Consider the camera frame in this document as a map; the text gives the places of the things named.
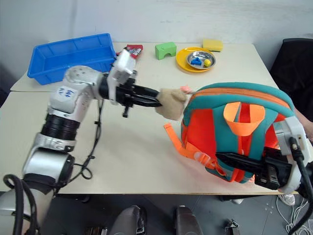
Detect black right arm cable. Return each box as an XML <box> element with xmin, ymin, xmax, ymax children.
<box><xmin>286</xmin><ymin>136</ymin><xmax>313</xmax><ymax>235</ymax></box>

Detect thick black cable loop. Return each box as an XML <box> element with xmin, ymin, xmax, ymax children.
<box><xmin>3</xmin><ymin>173</ymin><xmax>40</xmax><ymax>235</ymax></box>

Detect dark rounded shape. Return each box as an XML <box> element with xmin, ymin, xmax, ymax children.
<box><xmin>173</xmin><ymin>205</ymin><xmax>203</xmax><ymax>235</ymax></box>
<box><xmin>113</xmin><ymin>205</ymin><xmax>147</xmax><ymax>235</ymax></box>

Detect small black floor fitting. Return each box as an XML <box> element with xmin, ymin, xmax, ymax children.
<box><xmin>224</xmin><ymin>219</ymin><xmax>241</xmax><ymax>235</ymax></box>

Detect orange and teal backpack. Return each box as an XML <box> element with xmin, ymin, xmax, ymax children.
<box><xmin>164</xmin><ymin>82</ymin><xmax>295</xmax><ymax>184</ymax></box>

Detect white shoe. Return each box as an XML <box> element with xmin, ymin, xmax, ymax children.
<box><xmin>278</xmin><ymin>194</ymin><xmax>296</xmax><ymax>206</ymax></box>

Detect silver metal bowl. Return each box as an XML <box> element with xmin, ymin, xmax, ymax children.
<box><xmin>186</xmin><ymin>51</ymin><xmax>216</xmax><ymax>68</ymax></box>

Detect black chair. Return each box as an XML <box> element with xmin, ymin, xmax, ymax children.
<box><xmin>268</xmin><ymin>38</ymin><xmax>313</xmax><ymax>109</ymax></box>

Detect red snack packet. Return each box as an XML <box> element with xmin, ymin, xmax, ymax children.
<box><xmin>116</xmin><ymin>43</ymin><xmax>144</xmax><ymax>59</ymax></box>

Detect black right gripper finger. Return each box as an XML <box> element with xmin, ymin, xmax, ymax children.
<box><xmin>215</xmin><ymin>152</ymin><xmax>267</xmax><ymax>166</ymax></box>
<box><xmin>226</xmin><ymin>162</ymin><xmax>265</xmax><ymax>175</ymax></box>

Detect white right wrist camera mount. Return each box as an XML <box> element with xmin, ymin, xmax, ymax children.
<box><xmin>273</xmin><ymin>116</ymin><xmax>309</xmax><ymax>194</ymax></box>

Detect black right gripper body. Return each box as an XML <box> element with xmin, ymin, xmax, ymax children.
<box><xmin>254</xmin><ymin>146</ymin><xmax>293</xmax><ymax>190</ymax></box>

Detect white floor cables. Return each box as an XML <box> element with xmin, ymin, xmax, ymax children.
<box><xmin>276</xmin><ymin>195</ymin><xmax>313</xmax><ymax>235</ymax></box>

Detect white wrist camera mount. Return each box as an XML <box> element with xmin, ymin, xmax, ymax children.
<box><xmin>107</xmin><ymin>48</ymin><xmax>137</xmax><ymax>106</ymax></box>
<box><xmin>273</xmin><ymin>116</ymin><xmax>309</xmax><ymax>194</ymax></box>

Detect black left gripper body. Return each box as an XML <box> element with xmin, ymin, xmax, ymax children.
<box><xmin>114</xmin><ymin>77</ymin><xmax>143</xmax><ymax>118</ymax></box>

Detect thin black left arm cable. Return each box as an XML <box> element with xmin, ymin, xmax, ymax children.
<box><xmin>72</xmin><ymin>99</ymin><xmax>105</xmax><ymax>181</ymax></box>

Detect yellow plate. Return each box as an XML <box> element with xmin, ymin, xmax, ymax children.
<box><xmin>176</xmin><ymin>47</ymin><xmax>217</xmax><ymax>73</ymax></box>

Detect yellow sponge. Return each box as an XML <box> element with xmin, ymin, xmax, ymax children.
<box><xmin>202</xmin><ymin>38</ymin><xmax>224</xmax><ymax>53</ymax></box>

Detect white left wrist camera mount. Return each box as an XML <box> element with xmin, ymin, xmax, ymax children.
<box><xmin>107</xmin><ymin>48</ymin><xmax>137</xmax><ymax>106</ymax></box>

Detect blue plastic bin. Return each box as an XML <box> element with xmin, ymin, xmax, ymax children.
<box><xmin>26</xmin><ymin>33</ymin><xmax>117</xmax><ymax>86</ymax></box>

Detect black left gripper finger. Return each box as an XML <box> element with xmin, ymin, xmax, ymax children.
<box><xmin>133</xmin><ymin>94</ymin><xmax>164</xmax><ymax>108</ymax></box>
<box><xmin>135</xmin><ymin>84</ymin><xmax>161</xmax><ymax>96</ymax></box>

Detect beige plush toy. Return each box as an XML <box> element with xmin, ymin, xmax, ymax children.
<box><xmin>154</xmin><ymin>84</ymin><xmax>196</xmax><ymax>121</ymax></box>

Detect green foam arch block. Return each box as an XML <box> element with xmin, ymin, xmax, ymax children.
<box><xmin>155</xmin><ymin>41</ymin><xmax>177</xmax><ymax>60</ymax></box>

